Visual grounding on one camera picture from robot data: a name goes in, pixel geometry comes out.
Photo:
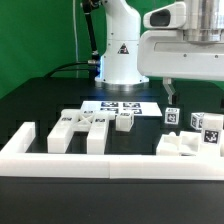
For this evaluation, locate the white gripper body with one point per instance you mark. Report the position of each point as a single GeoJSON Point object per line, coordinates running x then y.
{"type": "Point", "coordinates": [164, 53]}

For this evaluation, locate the white tagged block part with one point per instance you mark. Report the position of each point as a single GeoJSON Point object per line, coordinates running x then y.
{"type": "Point", "coordinates": [124, 121]}

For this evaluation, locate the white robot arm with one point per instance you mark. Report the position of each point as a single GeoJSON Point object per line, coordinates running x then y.
{"type": "Point", "coordinates": [115, 29]}

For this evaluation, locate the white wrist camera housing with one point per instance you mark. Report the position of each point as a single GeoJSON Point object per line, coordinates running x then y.
{"type": "Point", "coordinates": [172, 16]}

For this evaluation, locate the white chair seat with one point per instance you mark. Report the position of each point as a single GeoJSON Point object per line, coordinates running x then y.
{"type": "Point", "coordinates": [184, 144]}

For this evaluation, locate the white sheet with tags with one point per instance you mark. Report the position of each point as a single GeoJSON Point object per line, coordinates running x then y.
{"type": "Point", "coordinates": [139, 108]}

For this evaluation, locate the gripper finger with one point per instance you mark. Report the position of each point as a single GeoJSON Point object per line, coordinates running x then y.
{"type": "Point", "coordinates": [168, 85]}

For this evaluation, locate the white U-shaped fence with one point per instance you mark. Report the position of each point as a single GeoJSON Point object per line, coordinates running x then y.
{"type": "Point", "coordinates": [16, 161]}

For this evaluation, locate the white chair back frame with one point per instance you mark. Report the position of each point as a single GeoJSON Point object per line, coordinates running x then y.
{"type": "Point", "coordinates": [95, 124]}

